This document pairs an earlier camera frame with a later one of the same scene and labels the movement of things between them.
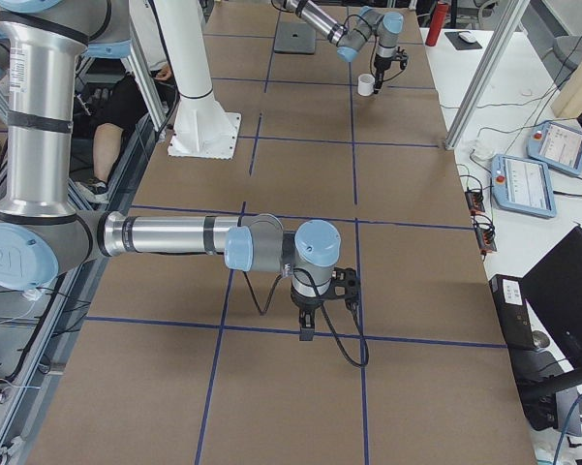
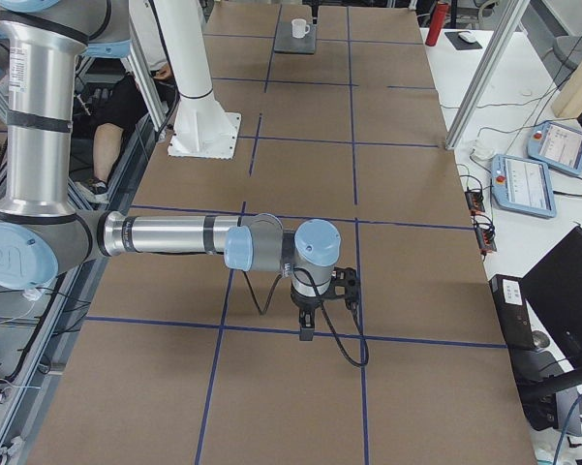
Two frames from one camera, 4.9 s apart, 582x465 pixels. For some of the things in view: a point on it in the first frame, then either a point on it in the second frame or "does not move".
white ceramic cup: x=366 y=84 → x=299 y=28
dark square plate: x=294 y=38 does not move
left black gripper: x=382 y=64 → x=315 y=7
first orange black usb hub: x=474 y=203 does not move
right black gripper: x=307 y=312 does not move
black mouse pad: x=460 y=45 does not move
